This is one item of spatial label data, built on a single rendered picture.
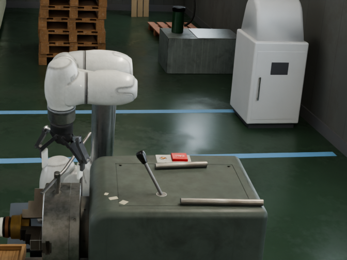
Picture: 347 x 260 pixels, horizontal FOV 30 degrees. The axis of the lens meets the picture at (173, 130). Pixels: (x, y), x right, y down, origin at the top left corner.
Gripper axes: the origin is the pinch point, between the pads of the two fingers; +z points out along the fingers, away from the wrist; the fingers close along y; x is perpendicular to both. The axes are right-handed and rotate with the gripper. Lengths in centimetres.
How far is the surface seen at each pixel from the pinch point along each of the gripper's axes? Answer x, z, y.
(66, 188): -0.2, 7.8, -1.6
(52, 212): 11.0, 9.8, -2.7
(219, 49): -582, 227, 110
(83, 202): -0.9, 12.4, -8.0
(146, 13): -877, 335, 337
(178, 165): -31.3, 7.7, -31.2
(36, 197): 1.7, 14.7, 9.7
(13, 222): 12.2, 19.6, 12.7
